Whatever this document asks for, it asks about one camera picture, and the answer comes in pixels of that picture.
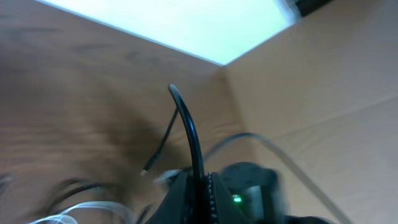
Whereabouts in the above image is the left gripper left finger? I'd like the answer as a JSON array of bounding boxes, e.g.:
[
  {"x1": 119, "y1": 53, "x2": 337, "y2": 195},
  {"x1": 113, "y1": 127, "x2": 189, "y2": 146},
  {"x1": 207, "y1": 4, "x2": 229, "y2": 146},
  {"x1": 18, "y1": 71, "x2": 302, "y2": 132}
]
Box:
[{"x1": 146, "y1": 172, "x2": 195, "y2": 224}]

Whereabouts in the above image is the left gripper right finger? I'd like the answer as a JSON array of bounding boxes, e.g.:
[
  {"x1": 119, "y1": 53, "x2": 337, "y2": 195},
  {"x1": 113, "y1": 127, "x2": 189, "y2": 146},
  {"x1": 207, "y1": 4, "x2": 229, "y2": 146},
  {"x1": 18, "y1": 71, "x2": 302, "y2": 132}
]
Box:
[{"x1": 208, "y1": 172, "x2": 249, "y2": 224}]

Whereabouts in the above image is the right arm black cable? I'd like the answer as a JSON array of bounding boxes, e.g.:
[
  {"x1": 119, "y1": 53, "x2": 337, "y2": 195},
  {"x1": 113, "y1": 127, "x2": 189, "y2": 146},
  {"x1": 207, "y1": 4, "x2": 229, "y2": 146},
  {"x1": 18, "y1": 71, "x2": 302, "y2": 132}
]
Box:
[{"x1": 201, "y1": 132, "x2": 352, "y2": 224}]

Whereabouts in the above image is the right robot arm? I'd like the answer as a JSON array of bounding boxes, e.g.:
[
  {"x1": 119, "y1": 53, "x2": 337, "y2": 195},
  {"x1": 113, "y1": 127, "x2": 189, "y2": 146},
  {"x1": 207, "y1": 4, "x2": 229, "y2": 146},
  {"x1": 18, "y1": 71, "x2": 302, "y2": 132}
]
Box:
[{"x1": 221, "y1": 162, "x2": 327, "y2": 224}]

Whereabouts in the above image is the cardboard side panel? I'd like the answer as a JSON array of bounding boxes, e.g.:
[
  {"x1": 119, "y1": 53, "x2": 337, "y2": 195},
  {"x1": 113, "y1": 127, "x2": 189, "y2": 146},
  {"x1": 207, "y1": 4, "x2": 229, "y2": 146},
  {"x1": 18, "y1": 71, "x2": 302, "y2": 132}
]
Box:
[{"x1": 226, "y1": 0, "x2": 397, "y2": 223}]

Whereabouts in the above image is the black usb cable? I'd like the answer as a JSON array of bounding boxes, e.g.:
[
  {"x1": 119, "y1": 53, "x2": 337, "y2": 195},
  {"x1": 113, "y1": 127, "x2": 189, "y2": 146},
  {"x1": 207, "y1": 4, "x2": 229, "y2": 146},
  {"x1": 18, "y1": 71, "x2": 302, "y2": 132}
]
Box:
[{"x1": 46, "y1": 83, "x2": 208, "y2": 224}]

